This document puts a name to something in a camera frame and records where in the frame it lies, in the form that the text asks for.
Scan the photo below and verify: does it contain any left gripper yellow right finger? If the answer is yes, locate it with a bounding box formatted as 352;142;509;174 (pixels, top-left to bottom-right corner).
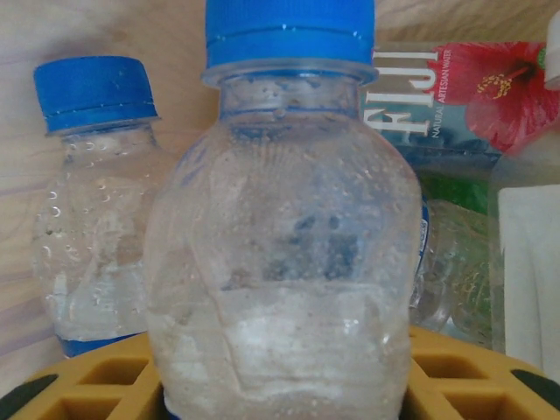
404;325;560;420

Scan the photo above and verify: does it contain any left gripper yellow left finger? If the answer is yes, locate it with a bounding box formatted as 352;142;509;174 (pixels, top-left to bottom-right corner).
0;332;168;420

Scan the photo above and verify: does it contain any white label bottle white cap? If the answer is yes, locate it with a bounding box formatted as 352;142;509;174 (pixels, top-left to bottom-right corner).
487;8;560;373

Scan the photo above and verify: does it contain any small white-blue label water bottle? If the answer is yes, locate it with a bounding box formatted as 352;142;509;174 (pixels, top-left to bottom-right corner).
142;0;430;420

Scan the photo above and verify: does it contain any small blue label water bottle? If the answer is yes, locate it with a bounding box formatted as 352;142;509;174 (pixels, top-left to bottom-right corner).
31;55;185;360

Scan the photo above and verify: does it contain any square Fiji water bottle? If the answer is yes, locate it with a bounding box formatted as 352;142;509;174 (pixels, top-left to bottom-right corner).
358;41;548;347

